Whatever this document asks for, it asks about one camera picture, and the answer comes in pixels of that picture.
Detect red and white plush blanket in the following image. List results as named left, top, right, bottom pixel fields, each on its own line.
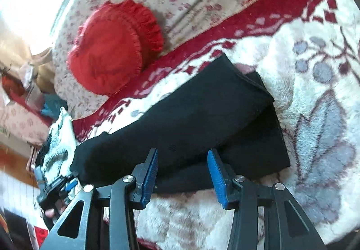
left=70, top=0, right=360, bottom=250

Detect teal cloth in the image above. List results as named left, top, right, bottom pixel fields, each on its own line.
left=41, top=94, right=68, bottom=119

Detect red round ruffled pillow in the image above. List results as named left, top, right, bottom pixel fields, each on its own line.
left=67, top=0, right=165, bottom=96

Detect tan cloth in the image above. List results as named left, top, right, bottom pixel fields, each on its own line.
left=31, top=48, right=58, bottom=94

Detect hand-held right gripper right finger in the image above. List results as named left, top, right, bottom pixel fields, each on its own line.
left=207, top=148, right=327, bottom=250

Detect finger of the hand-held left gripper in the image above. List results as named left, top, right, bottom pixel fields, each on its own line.
left=37, top=173, right=83, bottom=212

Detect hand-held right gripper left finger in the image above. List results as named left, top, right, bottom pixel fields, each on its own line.
left=41, top=148, right=160, bottom=250

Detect black pants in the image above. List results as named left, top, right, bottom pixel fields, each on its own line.
left=69, top=53, right=291, bottom=195

